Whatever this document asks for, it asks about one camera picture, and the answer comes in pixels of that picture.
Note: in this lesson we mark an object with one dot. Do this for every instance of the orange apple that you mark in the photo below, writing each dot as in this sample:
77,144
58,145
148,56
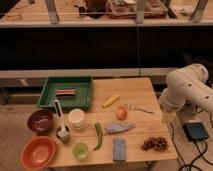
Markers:
121,113

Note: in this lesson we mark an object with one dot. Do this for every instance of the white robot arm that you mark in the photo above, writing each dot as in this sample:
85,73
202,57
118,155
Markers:
187,84

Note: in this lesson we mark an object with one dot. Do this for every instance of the white plastic cup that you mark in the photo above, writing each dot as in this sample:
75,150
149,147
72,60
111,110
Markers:
76,118

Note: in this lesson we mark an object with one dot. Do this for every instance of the green plastic cup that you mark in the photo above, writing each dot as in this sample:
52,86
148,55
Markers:
80,151

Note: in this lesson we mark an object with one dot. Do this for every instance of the green plastic tray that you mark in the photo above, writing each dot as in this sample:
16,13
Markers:
82,84

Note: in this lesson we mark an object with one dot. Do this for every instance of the green chili pepper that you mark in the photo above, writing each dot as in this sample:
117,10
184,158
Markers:
99,136

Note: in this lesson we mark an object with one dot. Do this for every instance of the grey crumpled cloth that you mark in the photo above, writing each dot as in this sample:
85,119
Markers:
114,128

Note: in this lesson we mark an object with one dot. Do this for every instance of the brown bar in tray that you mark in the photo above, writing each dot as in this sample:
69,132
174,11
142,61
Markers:
66,92

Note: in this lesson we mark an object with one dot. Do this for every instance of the blue sponge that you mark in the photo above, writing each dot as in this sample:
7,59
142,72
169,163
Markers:
119,150

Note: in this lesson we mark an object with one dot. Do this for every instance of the white dish brush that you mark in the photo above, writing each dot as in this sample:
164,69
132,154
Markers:
59,112

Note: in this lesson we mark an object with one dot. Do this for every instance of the dark purple bowl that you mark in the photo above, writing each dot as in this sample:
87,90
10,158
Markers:
40,122

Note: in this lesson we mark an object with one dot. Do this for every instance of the red grape bunch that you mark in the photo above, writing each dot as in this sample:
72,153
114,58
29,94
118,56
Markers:
156,143

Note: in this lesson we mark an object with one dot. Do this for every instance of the orange bowl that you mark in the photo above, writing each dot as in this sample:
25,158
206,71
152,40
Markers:
37,153

